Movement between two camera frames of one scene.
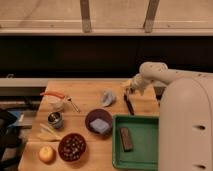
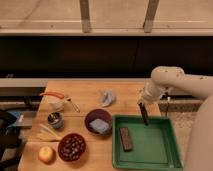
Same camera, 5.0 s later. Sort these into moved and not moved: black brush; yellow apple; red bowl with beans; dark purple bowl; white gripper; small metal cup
Moved: black brush; white gripper
Not moved: dark purple bowl; yellow apple; small metal cup; red bowl with beans
